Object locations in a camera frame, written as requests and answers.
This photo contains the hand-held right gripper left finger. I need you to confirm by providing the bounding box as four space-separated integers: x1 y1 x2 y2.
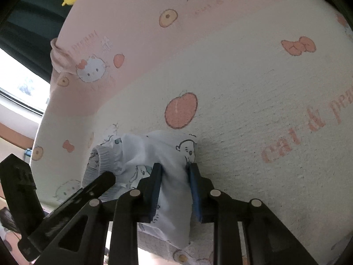
36 163 163 265

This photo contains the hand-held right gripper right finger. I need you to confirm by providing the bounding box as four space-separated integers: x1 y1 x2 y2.
188 162 319 265

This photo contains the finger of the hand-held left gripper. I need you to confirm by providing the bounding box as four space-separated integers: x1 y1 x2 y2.
17 170 117 262

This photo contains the white cartoon print pajama garment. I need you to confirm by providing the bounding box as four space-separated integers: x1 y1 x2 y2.
82 130 199 248

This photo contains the window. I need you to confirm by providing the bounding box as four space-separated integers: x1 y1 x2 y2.
0 47 53 115

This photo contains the pink cat print blanket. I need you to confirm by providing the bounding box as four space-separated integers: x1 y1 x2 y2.
30 0 353 265

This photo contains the dark curtain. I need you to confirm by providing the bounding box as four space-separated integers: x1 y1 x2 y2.
0 0 86 73

